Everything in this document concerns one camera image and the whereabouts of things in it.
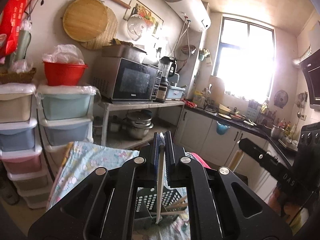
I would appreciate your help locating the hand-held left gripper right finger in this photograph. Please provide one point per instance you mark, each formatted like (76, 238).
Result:
(207, 192)

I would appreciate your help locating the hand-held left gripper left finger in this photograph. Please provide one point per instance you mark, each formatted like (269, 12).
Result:
(112, 192)

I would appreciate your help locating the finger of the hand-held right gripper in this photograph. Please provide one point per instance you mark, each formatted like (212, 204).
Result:
(257, 155)

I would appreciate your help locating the green plastic utensil basket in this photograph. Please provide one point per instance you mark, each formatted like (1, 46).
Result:
(150, 202)

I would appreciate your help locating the wooden chopstick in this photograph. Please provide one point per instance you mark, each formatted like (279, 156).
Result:
(170, 212)

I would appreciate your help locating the white chopstick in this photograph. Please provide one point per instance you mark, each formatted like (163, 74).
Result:
(160, 180)

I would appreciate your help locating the person's right hand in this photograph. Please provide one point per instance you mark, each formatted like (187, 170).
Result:
(276, 200)

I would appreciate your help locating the steel pot on counter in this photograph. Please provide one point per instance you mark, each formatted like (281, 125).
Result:
(277, 132)

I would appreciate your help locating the blue hanging bin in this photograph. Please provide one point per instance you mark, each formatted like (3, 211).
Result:
(223, 128)

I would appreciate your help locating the floral tablecloth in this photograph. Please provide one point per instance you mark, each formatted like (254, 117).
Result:
(82, 160)

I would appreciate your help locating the white kitchen cabinets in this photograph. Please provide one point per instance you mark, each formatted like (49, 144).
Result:
(200, 135)

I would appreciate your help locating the small steel pot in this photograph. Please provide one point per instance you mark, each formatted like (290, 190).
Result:
(115, 125)

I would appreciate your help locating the stacked steel pots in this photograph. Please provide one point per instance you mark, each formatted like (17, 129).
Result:
(138, 125)

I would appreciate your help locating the black range hood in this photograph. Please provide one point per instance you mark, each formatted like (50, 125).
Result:
(312, 80)

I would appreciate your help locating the white metal shelf rack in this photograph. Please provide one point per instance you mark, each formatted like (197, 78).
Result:
(140, 105)

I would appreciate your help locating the teal plastic drawer unit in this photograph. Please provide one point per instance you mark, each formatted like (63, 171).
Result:
(65, 107)

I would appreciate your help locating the kitchen window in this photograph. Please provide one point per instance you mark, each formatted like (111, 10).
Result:
(242, 55)

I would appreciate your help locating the blue dish rack box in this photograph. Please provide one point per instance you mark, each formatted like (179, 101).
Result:
(175, 91)

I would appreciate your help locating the pastel plastic drawer unit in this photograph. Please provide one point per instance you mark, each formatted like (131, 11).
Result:
(17, 135)

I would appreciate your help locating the black microwave oven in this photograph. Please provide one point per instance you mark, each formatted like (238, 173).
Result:
(130, 80)

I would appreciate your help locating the black blender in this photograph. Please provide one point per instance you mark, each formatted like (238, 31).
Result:
(166, 75)

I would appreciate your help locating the hanging strainer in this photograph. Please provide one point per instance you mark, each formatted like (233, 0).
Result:
(187, 50)

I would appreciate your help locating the red plastic basin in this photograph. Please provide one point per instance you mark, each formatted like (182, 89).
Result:
(65, 75)

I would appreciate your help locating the grey pot on microwave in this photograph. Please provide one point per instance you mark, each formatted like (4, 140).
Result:
(122, 53)

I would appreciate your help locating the clear plastic bags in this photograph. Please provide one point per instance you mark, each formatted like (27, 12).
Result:
(63, 53)

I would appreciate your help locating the brown woven basket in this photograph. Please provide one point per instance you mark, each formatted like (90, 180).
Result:
(17, 76)

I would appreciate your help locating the white water heater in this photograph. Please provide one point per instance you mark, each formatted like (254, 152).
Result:
(190, 7)

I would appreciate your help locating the round woven mat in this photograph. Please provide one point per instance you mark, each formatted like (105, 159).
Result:
(111, 30)

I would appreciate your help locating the clear plastic lid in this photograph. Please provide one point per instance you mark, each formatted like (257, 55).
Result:
(136, 27)

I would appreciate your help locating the round bamboo board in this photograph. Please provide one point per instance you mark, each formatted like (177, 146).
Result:
(85, 20)

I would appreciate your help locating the red shopping bag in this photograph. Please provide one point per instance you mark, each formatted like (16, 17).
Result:
(12, 22)

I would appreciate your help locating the round wall vent fan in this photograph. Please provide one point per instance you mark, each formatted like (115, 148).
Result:
(281, 99)

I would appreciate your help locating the green wall holder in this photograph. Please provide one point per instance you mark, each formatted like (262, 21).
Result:
(203, 55)

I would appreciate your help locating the fruit wall poster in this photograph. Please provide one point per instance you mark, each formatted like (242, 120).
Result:
(150, 15)

